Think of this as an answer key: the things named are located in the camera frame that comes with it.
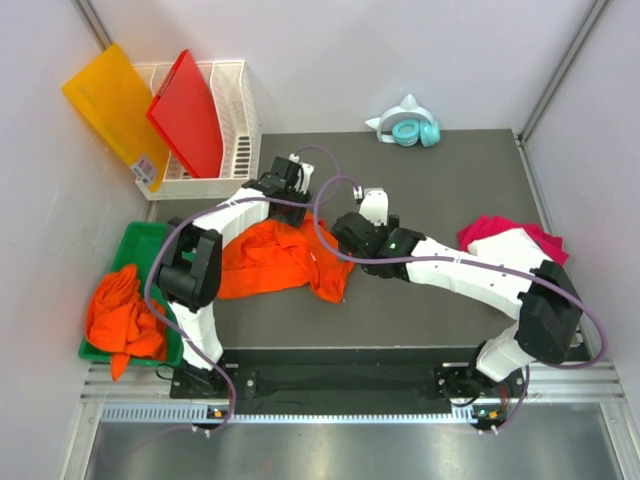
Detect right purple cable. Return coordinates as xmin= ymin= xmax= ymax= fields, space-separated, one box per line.
xmin=314 ymin=175 xmax=609 ymax=436

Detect aluminium frame rail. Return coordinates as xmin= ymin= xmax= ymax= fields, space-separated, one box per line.
xmin=80 ymin=364 xmax=625 ymax=425

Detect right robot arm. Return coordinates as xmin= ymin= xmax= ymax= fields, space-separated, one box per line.
xmin=331 ymin=212 xmax=581 ymax=396

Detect green plastic bin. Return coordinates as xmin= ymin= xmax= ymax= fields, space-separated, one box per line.
xmin=78 ymin=222 xmax=183 ymax=367

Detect white folded t-shirt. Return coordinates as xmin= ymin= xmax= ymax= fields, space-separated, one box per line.
xmin=468 ymin=228 xmax=551 ymax=271

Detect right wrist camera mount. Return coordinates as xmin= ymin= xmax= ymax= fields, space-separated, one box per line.
xmin=353 ymin=186 xmax=389 ymax=227

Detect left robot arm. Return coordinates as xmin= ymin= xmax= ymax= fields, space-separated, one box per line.
xmin=150 ymin=155 xmax=314 ymax=397

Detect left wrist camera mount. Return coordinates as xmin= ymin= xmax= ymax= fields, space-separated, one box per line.
xmin=289 ymin=154 xmax=315 ymax=193

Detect purple cable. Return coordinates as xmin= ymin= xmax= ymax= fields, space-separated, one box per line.
xmin=143 ymin=144 xmax=344 ymax=435
xmin=314 ymin=175 xmax=609 ymax=436

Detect magenta folded t-shirt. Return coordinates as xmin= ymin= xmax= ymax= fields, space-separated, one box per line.
xmin=457 ymin=215 xmax=569 ymax=265

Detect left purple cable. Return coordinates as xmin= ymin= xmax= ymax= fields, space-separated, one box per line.
xmin=143 ymin=144 xmax=344 ymax=435

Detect teal cat-ear headphones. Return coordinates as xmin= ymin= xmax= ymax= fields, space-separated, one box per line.
xmin=365 ymin=94 xmax=441 ymax=148

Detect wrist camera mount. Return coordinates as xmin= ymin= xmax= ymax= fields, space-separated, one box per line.
xmin=353 ymin=186 xmax=389 ymax=227
xmin=289 ymin=154 xmax=315 ymax=193

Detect yellow folder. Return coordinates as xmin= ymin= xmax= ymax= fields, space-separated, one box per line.
xmin=62 ymin=44 xmax=169 ymax=192

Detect red folder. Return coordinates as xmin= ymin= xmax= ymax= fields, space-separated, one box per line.
xmin=146 ymin=49 xmax=224 ymax=179

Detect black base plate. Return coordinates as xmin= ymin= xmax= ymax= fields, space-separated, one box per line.
xmin=172 ymin=347 xmax=524 ymax=403

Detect white file organizer basket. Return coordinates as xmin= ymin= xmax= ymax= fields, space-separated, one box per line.
xmin=135 ymin=60 xmax=262 ymax=201

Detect orange t-shirt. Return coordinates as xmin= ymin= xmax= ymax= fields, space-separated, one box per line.
xmin=218 ymin=213 xmax=354 ymax=304
xmin=85 ymin=264 xmax=168 ymax=381

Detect orange t-shirt in bin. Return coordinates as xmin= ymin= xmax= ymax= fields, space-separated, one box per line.
xmin=85 ymin=264 xmax=168 ymax=381

